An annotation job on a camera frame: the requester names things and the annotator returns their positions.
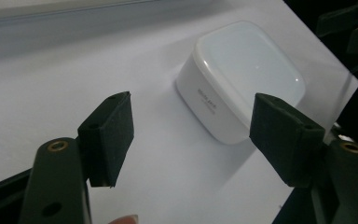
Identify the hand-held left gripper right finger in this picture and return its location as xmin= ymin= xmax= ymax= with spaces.
xmin=249 ymin=92 xmax=326 ymax=189

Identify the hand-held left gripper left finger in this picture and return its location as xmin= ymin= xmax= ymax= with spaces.
xmin=76 ymin=91 xmax=135 ymax=189

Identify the white square lidded box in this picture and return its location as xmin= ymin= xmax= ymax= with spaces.
xmin=175 ymin=20 xmax=307 ymax=146

